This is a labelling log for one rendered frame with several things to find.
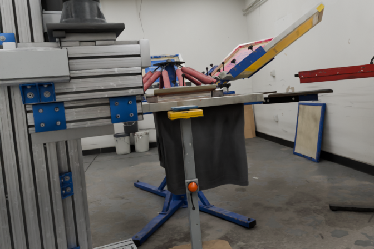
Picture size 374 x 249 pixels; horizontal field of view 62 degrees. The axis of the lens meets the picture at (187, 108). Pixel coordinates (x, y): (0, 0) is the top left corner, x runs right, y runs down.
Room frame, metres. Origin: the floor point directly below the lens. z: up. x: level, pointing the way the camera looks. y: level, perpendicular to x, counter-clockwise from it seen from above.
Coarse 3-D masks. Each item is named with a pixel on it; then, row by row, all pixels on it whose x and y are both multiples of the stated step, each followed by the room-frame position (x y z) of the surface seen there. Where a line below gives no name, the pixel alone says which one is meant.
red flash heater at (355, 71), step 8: (368, 64) 2.09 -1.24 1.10; (304, 72) 2.24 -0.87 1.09; (312, 72) 2.22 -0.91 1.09; (320, 72) 2.20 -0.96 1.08; (328, 72) 2.18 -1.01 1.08; (336, 72) 2.16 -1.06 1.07; (344, 72) 2.14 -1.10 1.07; (352, 72) 2.13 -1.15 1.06; (360, 72) 2.11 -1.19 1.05; (368, 72) 2.09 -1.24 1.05; (304, 80) 2.24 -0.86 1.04; (312, 80) 2.22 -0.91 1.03; (320, 80) 2.20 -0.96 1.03; (328, 80) 2.18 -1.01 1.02; (336, 80) 2.17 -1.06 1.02
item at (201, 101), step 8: (200, 96) 2.20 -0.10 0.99; (208, 96) 2.21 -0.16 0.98; (224, 96) 2.04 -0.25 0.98; (232, 96) 1.46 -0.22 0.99; (240, 96) 1.47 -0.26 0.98; (248, 96) 1.48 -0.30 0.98; (256, 96) 1.48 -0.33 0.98; (144, 104) 1.40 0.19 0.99; (152, 104) 1.41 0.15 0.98; (160, 104) 1.41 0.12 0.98; (168, 104) 1.42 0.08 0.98; (176, 104) 1.43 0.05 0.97; (184, 104) 1.43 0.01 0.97; (192, 104) 1.44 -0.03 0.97; (200, 104) 1.44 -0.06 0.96; (208, 104) 1.45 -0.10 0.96; (216, 104) 1.45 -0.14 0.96; (224, 104) 1.46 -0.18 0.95; (144, 112) 1.40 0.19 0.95
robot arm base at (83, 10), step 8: (64, 0) 0.99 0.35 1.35; (72, 0) 0.98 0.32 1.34; (80, 0) 0.98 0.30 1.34; (88, 0) 0.99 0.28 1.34; (96, 0) 1.01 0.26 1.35; (64, 8) 0.99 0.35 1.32; (72, 8) 0.97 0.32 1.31; (80, 8) 0.97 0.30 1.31; (88, 8) 0.98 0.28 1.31; (96, 8) 1.01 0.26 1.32; (64, 16) 0.98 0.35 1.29; (72, 16) 0.96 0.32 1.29; (80, 16) 0.96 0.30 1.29; (88, 16) 0.97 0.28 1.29; (96, 16) 0.99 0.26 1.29; (104, 16) 1.04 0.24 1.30
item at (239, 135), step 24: (168, 120) 1.51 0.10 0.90; (192, 120) 1.52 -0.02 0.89; (216, 120) 1.55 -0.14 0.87; (240, 120) 1.56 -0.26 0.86; (168, 144) 1.51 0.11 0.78; (216, 144) 1.55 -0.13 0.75; (240, 144) 1.57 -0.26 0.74; (168, 168) 1.51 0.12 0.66; (216, 168) 1.56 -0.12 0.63; (240, 168) 1.56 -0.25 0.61
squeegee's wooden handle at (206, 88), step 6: (210, 84) 2.03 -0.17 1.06; (156, 90) 1.97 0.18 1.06; (162, 90) 1.98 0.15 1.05; (168, 90) 1.98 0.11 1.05; (174, 90) 1.99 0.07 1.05; (180, 90) 1.99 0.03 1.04; (186, 90) 2.00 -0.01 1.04; (192, 90) 2.00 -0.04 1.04; (198, 90) 2.01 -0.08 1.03; (204, 90) 2.04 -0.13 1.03; (210, 90) 2.07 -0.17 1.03
